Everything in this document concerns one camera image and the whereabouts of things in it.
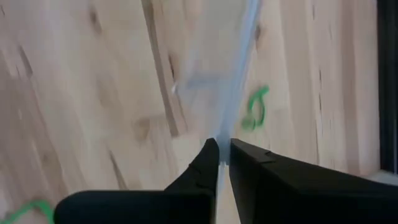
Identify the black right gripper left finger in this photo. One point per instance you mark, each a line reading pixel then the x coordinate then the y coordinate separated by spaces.
pixel 140 208

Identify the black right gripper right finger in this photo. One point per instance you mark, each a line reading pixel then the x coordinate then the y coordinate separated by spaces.
pixel 295 193

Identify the green rubber band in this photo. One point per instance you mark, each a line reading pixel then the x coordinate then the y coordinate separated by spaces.
pixel 250 124
pixel 31 204

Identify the clear plastic zip bag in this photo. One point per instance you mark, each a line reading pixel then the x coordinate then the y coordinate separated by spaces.
pixel 217 62

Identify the black aluminium table frame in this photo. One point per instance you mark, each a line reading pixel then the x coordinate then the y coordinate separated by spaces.
pixel 387 77

